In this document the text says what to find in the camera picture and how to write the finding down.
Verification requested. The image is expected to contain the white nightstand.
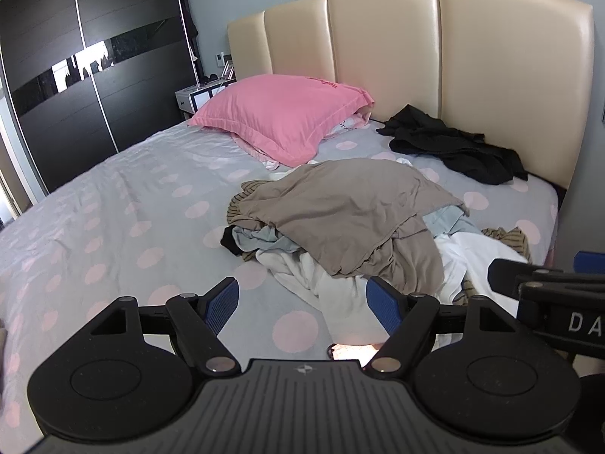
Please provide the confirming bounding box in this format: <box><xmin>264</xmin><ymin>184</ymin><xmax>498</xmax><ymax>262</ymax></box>
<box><xmin>175</xmin><ymin>82</ymin><xmax>237</xmax><ymax>117</ymax></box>

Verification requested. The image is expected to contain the bed with grey polka-dot sheet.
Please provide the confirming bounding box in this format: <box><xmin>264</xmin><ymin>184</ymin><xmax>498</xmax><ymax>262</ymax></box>
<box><xmin>0</xmin><ymin>116</ymin><xmax>561</xmax><ymax>436</ymax></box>

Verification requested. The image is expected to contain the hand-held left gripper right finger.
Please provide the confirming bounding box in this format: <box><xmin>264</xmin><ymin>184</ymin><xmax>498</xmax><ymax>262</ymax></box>
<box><xmin>365</xmin><ymin>275</ymin><xmax>521</xmax><ymax>374</ymax></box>

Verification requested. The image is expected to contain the black sliding-door wardrobe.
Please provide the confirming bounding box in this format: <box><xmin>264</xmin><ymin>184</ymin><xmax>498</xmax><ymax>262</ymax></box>
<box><xmin>0</xmin><ymin>0</ymin><xmax>199</xmax><ymax>194</ymax></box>

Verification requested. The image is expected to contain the beige padded headboard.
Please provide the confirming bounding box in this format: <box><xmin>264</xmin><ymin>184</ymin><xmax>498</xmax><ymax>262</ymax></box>
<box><xmin>227</xmin><ymin>0</ymin><xmax>595</xmax><ymax>190</ymax></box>

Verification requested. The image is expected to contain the small black garment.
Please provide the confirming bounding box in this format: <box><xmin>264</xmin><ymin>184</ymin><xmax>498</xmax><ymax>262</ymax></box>
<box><xmin>220</xmin><ymin>224</ymin><xmax>247</xmax><ymax>256</ymax></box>

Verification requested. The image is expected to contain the taupe garment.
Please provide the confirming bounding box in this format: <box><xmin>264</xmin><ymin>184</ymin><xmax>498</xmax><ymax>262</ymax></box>
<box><xmin>236</xmin><ymin>158</ymin><xmax>470</xmax><ymax>294</ymax></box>

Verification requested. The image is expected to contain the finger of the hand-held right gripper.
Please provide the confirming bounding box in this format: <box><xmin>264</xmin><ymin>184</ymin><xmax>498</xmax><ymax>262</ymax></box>
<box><xmin>573</xmin><ymin>252</ymin><xmax>605</xmax><ymax>276</ymax></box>
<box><xmin>488</xmin><ymin>258</ymin><xmax>605</xmax><ymax>301</ymax></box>

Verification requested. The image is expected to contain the pink pillow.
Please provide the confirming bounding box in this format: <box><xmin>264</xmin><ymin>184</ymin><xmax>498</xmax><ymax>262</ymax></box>
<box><xmin>186</xmin><ymin>74</ymin><xmax>375</xmax><ymax>167</ymax></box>

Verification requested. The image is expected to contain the white door frame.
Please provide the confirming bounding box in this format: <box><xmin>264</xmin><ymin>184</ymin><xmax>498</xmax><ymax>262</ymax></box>
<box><xmin>0</xmin><ymin>76</ymin><xmax>50</xmax><ymax>228</ymax></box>

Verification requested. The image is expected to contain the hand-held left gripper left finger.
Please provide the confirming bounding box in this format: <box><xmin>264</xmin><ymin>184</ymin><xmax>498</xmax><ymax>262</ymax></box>
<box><xmin>87</xmin><ymin>277</ymin><xmax>241</xmax><ymax>375</ymax></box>

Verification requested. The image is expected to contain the white long-sleeved garment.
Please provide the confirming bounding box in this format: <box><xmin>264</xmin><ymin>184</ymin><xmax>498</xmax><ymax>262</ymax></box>
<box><xmin>255</xmin><ymin>233</ymin><xmax>527</xmax><ymax>347</ymax></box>

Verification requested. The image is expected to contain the large black garment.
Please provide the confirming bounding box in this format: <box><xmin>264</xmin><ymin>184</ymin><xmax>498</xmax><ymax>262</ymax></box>
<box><xmin>377</xmin><ymin>104</ymin><xmax>529</xmax><ymax>186</ymax></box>

